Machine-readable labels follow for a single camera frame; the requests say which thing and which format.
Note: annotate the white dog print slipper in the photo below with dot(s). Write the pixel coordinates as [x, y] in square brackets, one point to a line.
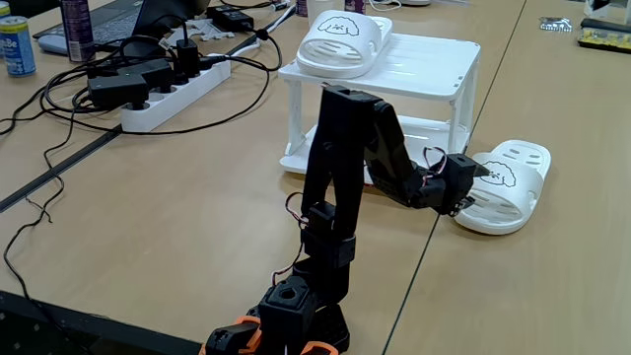
[340, 49]
[522, 197]

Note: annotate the white shoe rack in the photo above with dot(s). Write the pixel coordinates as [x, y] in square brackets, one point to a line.
[424, 69]

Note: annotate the silver foil pack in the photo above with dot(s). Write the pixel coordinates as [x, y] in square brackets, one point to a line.
[556, 23]

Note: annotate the yellow patterned pack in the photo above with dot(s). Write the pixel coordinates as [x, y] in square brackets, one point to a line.
[604, 42]

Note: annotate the white flat device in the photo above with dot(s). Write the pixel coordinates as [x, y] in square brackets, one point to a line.
[414, 2]

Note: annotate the black flat bar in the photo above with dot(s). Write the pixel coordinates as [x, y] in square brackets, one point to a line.
[606, 24]

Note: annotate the dark purple drink can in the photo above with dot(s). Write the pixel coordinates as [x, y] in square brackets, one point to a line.
[355, 6]
[301, 7]

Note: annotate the clear plastic box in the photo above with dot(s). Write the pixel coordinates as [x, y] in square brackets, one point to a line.
[606, 7]

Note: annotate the white paper cup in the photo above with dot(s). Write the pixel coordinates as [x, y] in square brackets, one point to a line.
[320, 6]

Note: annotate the black power brick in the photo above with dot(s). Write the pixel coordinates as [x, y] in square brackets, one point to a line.
[229, 17]

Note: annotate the white power strip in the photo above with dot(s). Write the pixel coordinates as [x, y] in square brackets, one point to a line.
[172, 98]

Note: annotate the black adapter with green light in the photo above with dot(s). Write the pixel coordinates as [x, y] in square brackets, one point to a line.
[148, 71]

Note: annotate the black power adapter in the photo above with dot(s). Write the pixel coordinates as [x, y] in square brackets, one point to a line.
[116, 89]

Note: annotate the dark laptop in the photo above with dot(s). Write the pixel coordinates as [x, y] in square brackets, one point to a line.
[113, 20]

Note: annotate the tall purple drink can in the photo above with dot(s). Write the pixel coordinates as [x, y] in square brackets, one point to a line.
[76, 29]

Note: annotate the grey computer mouse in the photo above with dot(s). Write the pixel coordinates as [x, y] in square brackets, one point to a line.
[51, 44]

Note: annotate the blue white drink can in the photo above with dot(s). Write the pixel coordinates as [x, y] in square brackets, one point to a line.
[4, 10]

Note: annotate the white printed bracket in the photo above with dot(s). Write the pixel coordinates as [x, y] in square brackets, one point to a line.
[214, 30]
[172, 37]

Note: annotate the black wall plug charger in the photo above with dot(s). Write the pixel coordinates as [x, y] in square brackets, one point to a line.
[187, 56]

